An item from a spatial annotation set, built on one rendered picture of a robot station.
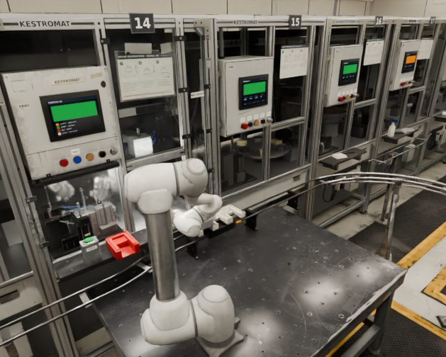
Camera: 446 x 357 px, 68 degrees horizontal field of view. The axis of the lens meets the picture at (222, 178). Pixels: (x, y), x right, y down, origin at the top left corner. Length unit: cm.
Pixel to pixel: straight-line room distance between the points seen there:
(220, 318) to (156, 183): 63
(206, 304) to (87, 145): 92
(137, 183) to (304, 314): 106
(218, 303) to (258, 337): 32
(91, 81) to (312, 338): 154
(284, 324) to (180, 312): 55
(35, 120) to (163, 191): 68
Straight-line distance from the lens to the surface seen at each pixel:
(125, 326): 180
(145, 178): 124
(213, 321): 149
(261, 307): 181
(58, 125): 164
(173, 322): 145
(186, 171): 123
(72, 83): 165
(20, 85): 162
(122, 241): 187
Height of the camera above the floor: 197
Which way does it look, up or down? 24 degrees down
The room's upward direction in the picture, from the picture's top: 1 degrees counter-clockwise
